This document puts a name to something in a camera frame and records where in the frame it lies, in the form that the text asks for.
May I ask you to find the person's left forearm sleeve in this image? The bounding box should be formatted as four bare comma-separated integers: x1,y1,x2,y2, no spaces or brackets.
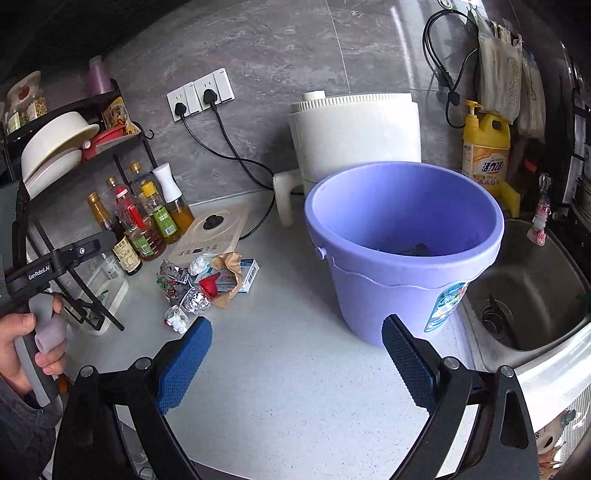
0,378,62,479

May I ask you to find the person's left hand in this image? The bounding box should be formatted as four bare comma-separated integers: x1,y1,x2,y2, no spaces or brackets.
0,313,67,397

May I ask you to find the white plastic tray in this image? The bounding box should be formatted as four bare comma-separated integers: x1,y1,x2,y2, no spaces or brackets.
65,271,129,336

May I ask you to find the small white-capped jar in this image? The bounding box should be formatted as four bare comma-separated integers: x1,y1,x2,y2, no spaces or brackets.
100,253,124,280

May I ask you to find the sink drain strainer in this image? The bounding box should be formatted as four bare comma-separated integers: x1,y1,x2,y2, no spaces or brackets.
480,295,520,350

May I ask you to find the crumpled foil wrapper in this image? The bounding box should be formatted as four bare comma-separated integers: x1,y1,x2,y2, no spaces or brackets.
156,260,211,316

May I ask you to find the dark soy sauce bottle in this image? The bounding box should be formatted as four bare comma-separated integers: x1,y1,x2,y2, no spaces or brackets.
87,192,142,276

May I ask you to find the brown paper scrap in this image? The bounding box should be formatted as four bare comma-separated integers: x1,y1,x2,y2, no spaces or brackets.
211,252,243,309

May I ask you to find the blue white medicine box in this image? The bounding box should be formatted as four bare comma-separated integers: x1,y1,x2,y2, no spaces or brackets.
215,259,259,294

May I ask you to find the white bowl on shelf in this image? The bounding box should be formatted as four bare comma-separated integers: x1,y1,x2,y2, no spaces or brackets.
21,111,100,181

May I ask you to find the purple plastic bucket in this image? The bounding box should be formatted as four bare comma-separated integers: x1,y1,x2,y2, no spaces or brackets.
304,162,505,346

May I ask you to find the stainless steel sink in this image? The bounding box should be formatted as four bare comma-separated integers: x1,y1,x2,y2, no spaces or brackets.
460,220,590,371

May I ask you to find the cream induction cooker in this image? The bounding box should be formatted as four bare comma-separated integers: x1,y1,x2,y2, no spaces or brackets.
167,204,249,267

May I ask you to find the white-top oil spray bottle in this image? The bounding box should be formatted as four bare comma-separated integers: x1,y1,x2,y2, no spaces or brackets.
152,163,194,234

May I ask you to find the spice jar on shelf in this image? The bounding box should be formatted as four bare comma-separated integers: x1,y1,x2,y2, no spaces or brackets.
6,71,48,134

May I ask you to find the faucet with pink filter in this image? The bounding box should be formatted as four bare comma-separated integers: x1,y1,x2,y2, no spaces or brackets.
527,173,552,247

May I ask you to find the black corner shelf rack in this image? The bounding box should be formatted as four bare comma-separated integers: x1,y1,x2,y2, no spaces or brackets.
0,78,158,333

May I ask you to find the pink bottle on shelf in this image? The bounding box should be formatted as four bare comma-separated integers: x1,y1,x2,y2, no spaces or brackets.
87,56,113,95

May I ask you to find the yellow dish soap bottle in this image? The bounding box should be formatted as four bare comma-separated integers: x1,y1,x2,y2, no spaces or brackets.
462,100,511,191

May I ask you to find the white air fryer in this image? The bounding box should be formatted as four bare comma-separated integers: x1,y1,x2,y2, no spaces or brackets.
273,90,422,227

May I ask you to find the red-handled cooking oil bottle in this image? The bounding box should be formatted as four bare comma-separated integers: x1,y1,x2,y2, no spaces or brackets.
113,185,166,261

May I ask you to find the black power cable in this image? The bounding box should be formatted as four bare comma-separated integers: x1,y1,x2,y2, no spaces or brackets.
174,102,279,190
202,88,279,241

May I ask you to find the white wall socket panel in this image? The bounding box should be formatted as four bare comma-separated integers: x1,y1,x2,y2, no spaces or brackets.
166,68,235,122

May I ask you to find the hanging black cable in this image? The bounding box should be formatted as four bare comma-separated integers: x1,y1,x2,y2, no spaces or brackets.
421,8,479,130

